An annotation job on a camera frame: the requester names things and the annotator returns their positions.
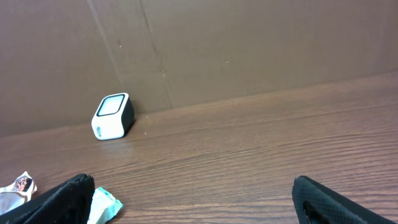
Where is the beige brown snack pouch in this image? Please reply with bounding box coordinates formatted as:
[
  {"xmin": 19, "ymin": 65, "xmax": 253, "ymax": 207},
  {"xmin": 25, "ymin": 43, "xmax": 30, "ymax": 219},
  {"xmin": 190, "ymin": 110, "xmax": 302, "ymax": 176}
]
[{"xmin": 0, "ymin": 171, "xmax": 37, "ymax": 215}]

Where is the teal wet wipes pack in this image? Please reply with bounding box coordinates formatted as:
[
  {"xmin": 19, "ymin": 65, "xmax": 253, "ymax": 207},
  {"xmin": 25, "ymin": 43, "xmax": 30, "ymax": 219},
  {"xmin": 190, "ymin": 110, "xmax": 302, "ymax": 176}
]
[{"xmin": 87, "ymin": 187, "xmax": 123, "ymax": 224}]

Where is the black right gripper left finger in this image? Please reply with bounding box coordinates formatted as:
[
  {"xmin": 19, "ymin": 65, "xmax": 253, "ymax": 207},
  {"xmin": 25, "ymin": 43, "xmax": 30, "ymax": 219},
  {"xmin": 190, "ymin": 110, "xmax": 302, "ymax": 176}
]
[{"xmin": 1, "ymin": 174, "xmax": 95, "ymax": 224}]

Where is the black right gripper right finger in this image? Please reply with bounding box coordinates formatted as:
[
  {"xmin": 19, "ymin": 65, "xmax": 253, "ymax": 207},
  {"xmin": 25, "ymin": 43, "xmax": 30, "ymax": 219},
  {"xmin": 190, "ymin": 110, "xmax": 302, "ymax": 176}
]
[{"xmin": 292, "ymin": 175, "xmax": 395, "ymax": 224}]

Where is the white barcode scanner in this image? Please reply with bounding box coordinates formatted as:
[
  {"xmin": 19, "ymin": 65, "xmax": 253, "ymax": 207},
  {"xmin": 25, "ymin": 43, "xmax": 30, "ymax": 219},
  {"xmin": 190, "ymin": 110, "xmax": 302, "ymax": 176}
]
[{"xmin": 91, "ymin": 93, "xmax": 135, "ymax": 141}]

